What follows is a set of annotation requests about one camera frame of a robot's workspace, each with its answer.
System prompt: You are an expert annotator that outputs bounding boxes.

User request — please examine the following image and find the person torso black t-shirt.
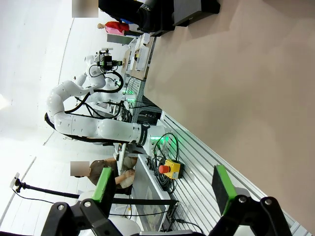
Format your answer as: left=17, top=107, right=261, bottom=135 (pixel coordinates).
left=98, top=0, right=148, bottom=23

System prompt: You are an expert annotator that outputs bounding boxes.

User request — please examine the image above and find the large cardboard box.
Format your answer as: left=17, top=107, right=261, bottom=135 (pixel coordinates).
left=122, top=36, right=155, bottom=81

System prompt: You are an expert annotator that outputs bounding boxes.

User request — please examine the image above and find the seated person brown top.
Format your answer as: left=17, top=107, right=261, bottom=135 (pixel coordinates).
left=89, top=157, right=138, bottom=196

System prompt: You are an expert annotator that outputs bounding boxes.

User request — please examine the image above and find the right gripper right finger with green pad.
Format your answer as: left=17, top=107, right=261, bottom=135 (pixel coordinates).
left=209, top=164, right=294, bottom=236

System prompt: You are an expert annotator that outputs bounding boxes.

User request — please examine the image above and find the yellow emergency stop button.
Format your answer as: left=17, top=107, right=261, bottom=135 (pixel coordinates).
left=158, top=159, right=184, bottom=180

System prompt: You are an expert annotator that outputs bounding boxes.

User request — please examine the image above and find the black coiled cable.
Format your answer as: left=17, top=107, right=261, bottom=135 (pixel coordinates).
left=147, top=132, right=180, bottom=195

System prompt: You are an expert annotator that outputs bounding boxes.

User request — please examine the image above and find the mannequin in red top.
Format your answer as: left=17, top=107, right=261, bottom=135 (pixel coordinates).
left=97, top=21, right=130, bottom=34

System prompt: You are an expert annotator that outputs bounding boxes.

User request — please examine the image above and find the black pointed buckle shoe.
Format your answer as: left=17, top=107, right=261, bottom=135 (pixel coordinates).
left=137, top=0, right=175, bottom=33

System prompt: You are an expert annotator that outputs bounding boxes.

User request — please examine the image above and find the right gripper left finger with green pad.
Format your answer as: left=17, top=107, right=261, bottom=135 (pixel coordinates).
left=40, top=167, right=139, bottom=236

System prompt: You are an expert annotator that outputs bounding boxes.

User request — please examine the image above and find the white phone on pole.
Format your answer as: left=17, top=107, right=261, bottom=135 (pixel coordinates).
left=10, top=172, right=21, bottom=194

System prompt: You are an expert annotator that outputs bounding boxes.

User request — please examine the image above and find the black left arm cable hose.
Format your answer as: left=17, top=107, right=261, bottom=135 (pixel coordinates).
left=44, top=70, right=124, bottom=146

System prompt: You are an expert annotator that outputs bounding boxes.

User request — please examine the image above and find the black phone holder pole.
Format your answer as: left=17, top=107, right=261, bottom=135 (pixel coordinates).
left=14, top=182, right=179, bottom=207

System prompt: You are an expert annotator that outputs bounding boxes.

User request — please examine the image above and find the flat computer monitor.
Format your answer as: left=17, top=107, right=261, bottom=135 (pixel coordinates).
left=131, top=154, right=173, bottom=232

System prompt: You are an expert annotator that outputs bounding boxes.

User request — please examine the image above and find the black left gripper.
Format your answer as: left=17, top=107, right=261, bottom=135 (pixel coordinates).
left=97, top=55, right=118, bottom=74

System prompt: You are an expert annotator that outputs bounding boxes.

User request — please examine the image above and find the black sloped shoe stand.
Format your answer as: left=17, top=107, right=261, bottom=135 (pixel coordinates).
left=171, top=0, right=221, bottom=27

